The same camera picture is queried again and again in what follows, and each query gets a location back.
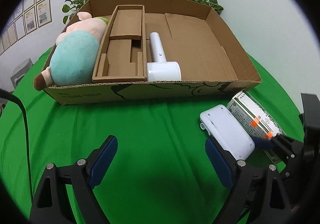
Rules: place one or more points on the grey plastic stool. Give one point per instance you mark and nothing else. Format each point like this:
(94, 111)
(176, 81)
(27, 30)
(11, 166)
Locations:
(20, 71)

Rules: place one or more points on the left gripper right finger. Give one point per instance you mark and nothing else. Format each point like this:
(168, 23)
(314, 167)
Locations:
(258, 192)

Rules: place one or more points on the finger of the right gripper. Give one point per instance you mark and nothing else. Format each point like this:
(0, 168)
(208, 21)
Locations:
(263, 143)

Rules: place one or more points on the left potted plant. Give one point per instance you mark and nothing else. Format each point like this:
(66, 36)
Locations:
(70, 8)

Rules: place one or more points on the white device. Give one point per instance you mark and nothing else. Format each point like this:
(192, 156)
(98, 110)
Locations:
(229, 133)

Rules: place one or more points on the green white carton box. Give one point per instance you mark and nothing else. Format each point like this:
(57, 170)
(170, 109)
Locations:
(255, 119)

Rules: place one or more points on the framed certificates on wall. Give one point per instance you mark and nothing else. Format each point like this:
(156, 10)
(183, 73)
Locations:
(27, 17)

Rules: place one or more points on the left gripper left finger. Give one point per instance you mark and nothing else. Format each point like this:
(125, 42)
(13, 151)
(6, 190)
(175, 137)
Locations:
(51, 203)

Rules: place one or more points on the large cardboard tray box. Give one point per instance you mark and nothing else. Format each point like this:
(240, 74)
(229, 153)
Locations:
(211, 59)

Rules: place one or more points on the pink pig plush toy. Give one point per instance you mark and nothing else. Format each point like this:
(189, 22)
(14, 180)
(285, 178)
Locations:
(73, 60)

